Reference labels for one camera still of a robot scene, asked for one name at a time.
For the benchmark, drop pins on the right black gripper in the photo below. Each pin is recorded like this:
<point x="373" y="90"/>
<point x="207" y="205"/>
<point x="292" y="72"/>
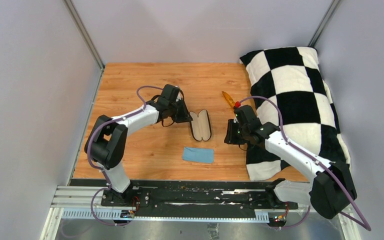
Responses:
<point x="230" y="138"/>

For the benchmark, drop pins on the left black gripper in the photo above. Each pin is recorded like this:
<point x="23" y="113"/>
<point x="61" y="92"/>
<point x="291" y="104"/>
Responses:
<point x="185" y="116"/>

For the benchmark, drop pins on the black glasses case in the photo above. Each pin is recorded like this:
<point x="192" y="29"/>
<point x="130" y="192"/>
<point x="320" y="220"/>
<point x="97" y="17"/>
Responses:
<point x="200" y="125"/>

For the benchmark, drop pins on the light blue cleaning cloth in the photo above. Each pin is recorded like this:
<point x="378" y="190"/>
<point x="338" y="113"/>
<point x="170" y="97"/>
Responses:
<point x="198" y="155"/>

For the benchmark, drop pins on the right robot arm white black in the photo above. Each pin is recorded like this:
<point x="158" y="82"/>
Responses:
<point x="330" y="187"/>

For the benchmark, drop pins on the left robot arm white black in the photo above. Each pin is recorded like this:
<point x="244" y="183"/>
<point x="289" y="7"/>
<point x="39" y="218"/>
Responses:
<point x="106" y="143"/>

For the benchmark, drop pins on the orange sunglasses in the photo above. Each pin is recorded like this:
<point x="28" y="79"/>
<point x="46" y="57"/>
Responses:
<point x="229" y="100"/>

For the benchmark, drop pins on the black white checkered blanket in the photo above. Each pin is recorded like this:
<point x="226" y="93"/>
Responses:
<point x="288" y="89"/>

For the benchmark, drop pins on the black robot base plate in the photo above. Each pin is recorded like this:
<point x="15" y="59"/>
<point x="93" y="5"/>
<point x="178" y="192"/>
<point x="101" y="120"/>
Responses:
<point x="219" y="201"/>

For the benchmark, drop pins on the aluminium rail frame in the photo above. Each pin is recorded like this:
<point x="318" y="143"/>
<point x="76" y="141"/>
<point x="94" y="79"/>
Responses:
<point x="75" y="202"/>

